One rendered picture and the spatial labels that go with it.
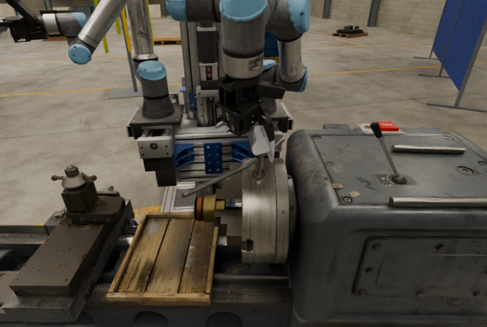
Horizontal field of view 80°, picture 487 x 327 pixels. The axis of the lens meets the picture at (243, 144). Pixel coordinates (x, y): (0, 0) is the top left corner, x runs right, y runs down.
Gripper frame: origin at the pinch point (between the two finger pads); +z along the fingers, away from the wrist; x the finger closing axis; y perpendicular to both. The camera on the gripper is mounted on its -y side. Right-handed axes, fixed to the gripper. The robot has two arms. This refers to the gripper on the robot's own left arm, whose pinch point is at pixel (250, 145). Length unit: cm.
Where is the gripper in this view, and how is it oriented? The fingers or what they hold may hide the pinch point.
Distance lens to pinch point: 69.4
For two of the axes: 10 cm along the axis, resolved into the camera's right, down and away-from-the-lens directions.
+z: 0.0, 7.6, 6.5
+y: -7.1, 4.6, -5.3
